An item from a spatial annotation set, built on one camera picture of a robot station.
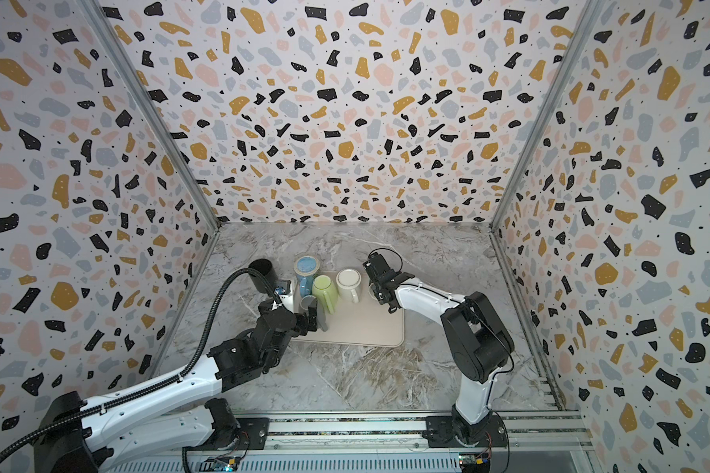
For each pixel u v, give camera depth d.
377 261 0.75
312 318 0.70
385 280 0.73
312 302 0.74
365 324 0.95
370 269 0.75
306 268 0.94
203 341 0.51
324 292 0.90
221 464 0.70
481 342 0.49
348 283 0.95
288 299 0.66
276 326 0.55
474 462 0.72
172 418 0.56
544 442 0.75
